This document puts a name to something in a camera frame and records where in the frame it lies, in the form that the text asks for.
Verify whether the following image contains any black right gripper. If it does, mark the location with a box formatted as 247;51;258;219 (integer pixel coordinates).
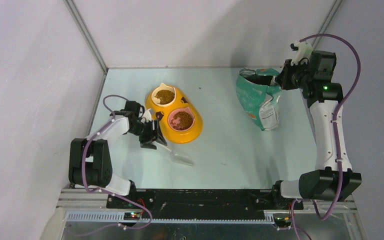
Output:
276;58;314;91

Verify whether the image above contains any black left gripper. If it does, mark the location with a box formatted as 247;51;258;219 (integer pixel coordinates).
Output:
127;119;167;150

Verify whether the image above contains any green white pet food bag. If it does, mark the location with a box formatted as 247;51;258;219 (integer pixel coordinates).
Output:
235;68;282;131

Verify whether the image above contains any clear plastic food scoop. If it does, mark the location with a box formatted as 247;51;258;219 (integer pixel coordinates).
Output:
156;143;195;167

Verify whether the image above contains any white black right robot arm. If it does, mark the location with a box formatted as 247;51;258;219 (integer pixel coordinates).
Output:
270;50;362;209

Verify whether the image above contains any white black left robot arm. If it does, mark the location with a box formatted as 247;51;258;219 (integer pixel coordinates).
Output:
68;100;167;208

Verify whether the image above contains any brown pet food kibble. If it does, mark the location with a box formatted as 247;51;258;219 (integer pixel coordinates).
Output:
167;88;195;132

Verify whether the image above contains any yellow double bowl feeder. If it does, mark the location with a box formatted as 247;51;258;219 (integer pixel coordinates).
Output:
145;85;204;144

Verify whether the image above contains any pink cat ear bowl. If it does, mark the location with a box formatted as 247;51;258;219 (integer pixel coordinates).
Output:
167;107;195;132

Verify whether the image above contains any cream paw print bowl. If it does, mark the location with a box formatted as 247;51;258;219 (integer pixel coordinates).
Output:
151;83;177;107

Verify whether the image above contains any left controller board with LEDs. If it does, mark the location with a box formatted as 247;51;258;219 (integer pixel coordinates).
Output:
123;212;142;221

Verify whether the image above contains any controller board with leds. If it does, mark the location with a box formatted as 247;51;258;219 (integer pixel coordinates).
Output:
123;212;142;221
273;216;292;230

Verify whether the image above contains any right controller board with LEDs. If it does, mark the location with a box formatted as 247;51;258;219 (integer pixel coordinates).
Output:
273;216;292;230

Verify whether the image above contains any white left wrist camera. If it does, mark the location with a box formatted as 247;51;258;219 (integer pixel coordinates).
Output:
141;108;153;123

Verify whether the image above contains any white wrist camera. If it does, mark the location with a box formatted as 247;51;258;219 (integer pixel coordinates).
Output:
141;108;153;123
290;41;314;66

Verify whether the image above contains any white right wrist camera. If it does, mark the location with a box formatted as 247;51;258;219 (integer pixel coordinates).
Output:
290;41;314;66

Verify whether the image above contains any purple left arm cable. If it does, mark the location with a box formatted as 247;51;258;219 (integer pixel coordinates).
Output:
81;94;153;231

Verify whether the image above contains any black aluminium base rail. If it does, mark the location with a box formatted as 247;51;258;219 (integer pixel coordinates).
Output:
56;187;355;226

